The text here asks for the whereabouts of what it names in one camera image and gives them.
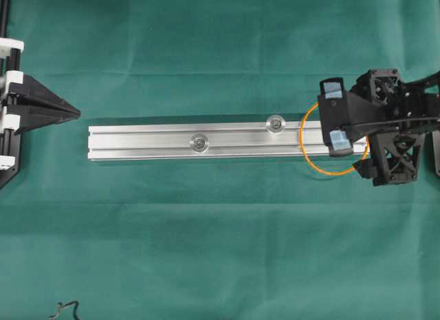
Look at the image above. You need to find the silver pulley shaft far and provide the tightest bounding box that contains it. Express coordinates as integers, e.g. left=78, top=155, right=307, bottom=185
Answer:
left=265, top=115, right=286, bottom=134

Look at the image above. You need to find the black cable bottom edge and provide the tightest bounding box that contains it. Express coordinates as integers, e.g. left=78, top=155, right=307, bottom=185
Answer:
left=47, top=301, right=82, bottom=320

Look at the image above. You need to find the orange rubber band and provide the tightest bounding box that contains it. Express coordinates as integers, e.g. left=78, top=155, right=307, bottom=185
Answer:
left=298, top=102, right=355, bottom=177

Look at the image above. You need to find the silver pulley shaft near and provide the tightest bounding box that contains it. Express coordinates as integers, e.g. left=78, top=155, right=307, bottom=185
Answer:
left=189, top=134, right=209, bottom=153

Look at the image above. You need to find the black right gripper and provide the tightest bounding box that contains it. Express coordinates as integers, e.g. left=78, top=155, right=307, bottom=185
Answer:
left=318, top=69, right=439, bottom=186

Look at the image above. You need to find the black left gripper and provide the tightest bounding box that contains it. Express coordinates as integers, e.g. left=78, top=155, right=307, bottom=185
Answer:
left=1, top=37, right=80, bottom=187

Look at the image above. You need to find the silver pulley shaft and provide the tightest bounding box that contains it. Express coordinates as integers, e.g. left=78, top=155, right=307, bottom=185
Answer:
left=189, top=134, right=209, bottom=153
left=265, top=115, right=286, bottom=134

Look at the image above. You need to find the aluminium extrusion rail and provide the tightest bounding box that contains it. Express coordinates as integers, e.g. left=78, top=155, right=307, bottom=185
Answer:
left=87, top=122, right=371, bottom=160

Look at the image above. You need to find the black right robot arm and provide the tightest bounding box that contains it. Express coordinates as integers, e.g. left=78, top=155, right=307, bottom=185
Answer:
left=318, top=69, right=439, bottom=186

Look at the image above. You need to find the green table cloth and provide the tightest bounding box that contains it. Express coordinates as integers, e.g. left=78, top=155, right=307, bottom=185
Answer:
left=1, top=0, right=439, bottom=319

